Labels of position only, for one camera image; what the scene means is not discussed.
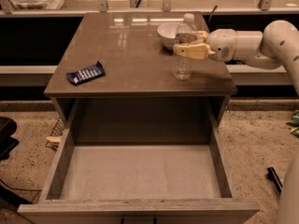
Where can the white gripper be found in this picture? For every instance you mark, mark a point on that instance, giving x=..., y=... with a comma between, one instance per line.
x=222, y=44

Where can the clear plastic water bottle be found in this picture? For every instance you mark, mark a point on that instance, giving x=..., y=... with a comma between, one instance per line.
x=183, y=66

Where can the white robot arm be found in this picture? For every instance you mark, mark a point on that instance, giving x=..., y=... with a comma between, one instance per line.
x=277, y=45

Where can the open grey top drawer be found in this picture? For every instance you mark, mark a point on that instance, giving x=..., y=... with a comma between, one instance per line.
x=140, y=161

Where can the white ceramic bowl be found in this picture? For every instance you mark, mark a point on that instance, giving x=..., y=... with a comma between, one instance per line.
x=167, y=34

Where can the blue snack bar wrapper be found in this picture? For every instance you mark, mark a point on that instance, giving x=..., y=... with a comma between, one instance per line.
x=86, y=74

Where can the green snack bag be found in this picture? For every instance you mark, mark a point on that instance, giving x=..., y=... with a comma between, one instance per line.
x=294, y=122

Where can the black bar on floor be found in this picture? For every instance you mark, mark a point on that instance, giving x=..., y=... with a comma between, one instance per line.
x=273, y=176

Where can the black object at left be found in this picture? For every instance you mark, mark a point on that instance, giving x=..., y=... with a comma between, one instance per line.
x=7, y=142

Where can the wire basket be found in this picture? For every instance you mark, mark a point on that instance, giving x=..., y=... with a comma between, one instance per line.
x=54, y=139

